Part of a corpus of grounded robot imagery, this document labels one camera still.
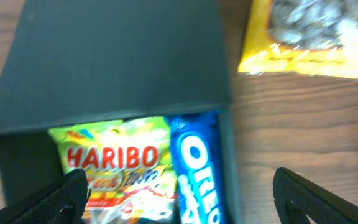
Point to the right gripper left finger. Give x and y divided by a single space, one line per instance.
62 202

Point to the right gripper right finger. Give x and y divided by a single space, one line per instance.
298 201

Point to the green Haribo gummy bag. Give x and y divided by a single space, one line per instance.
128 166

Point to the blue Oreo cookie pack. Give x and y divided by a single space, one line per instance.
196 154

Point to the yellow seed snack bag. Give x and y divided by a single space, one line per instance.
308 37

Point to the black open gift box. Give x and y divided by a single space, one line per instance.
84 61

